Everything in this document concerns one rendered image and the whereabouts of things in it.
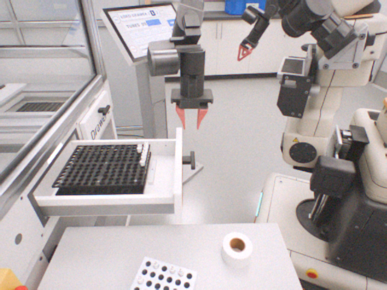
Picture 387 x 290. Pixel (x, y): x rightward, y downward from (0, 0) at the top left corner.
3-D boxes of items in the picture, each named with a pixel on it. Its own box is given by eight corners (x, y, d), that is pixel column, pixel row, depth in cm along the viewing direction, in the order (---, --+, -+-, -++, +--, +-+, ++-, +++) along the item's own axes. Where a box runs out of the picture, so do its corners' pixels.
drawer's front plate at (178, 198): (182, 153, 84) (181, 126, 78) (182, 224, 60) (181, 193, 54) (177, 153, 84) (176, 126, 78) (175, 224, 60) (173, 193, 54)
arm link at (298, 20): (338, 13, 65) (323, 26, 70) (311, -14, 64) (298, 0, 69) (322, 34, 62) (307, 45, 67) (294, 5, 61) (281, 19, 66)
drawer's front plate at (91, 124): (112, 113, 110) (107, 89, 104) (91, 150, 85) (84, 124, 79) (107, 113, 110) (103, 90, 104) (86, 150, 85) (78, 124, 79)
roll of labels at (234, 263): (253, 248, 61) (256, 238, 59) (245, 273, 56) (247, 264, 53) (227, 237, 63) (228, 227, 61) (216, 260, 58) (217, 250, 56)
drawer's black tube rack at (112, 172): (152, 160, 78) (150, 144, 75) (144, 202, 63) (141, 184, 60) (82, 161, 78) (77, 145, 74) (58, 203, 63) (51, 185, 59)
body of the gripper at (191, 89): (172, 95, 63) (170, 66, 59) (210, 95, 63) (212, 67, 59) (170, 106, 58) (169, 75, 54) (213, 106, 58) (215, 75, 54)
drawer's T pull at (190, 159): (194, 153, 71) (194, 150, 70) (195, 170, 64) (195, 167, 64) (181, 154, 71) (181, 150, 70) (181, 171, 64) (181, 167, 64)
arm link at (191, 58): (210, 46, 52) (200, 41, 56) (178, 48, 50) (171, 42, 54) (207, 78, 56) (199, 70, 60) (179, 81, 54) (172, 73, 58)
